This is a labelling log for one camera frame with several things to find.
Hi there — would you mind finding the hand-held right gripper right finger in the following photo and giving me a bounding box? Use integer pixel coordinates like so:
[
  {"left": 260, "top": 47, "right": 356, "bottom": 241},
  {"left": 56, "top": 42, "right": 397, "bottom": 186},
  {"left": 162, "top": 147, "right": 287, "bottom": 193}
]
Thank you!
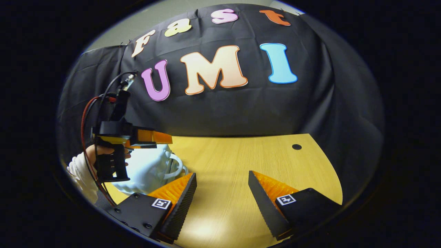
[{"left": 248, "top": 170, "right": 342, "bottom": 241}]

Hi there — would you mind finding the light blue suitcase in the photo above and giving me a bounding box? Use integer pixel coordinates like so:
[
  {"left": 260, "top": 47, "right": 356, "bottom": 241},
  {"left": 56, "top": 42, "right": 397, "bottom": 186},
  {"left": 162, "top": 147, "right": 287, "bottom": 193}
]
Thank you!
[{"left": 112, "top": 144, "right": 189, "bottom": 196}]

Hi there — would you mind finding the black cable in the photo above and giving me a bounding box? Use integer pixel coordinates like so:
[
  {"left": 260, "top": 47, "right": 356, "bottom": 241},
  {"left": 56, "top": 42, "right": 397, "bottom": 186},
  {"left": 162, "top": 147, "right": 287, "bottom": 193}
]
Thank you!
[{"left": 99, "top": 71, "right": 138, "bottom": 121}]

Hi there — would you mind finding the red cable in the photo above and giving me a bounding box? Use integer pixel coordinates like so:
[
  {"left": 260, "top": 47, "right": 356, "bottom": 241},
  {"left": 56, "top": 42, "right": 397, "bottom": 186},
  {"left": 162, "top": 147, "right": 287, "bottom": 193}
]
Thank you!
[{"left": 80, "top": 96, "right": 117, "bottom": 208}]

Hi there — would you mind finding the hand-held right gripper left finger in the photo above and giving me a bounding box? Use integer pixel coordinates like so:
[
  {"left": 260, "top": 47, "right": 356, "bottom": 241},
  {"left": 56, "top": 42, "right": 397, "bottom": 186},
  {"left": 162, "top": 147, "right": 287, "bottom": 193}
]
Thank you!
[{"left": 107, "top": 172, "right": 198, "bottom": 244}]

